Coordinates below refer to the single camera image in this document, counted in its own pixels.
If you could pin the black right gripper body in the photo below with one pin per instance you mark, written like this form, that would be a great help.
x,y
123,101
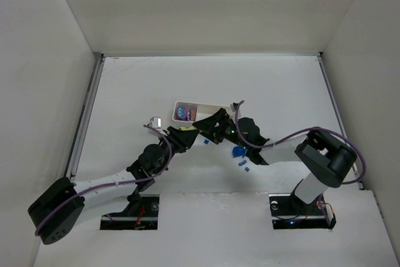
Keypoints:
x,y
221,127

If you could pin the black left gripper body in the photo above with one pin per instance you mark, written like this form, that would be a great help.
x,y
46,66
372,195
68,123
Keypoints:
x,y
176,137

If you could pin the light green lego slide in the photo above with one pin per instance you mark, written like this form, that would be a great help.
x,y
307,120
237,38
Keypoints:
x,y
189,129

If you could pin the purple flower lego block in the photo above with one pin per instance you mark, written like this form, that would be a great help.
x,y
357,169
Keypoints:
x,y
186,113

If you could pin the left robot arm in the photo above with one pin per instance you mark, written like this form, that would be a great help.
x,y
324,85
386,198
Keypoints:
x,y
58,209

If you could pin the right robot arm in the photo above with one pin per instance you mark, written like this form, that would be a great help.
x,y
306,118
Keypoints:
x,y
327,158

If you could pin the blue lego cluster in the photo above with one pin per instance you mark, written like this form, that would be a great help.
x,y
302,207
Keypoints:
x,y
239,151

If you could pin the white three-compartment tray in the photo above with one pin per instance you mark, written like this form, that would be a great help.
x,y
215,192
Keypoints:
x,y
203,110

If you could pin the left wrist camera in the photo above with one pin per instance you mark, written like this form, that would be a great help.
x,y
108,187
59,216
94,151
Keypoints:
x,y
155,122

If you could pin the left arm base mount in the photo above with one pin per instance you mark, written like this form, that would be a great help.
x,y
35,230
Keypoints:
x,y
139,215

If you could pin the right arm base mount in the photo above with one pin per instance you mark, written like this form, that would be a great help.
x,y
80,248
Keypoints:
x,y
288,212

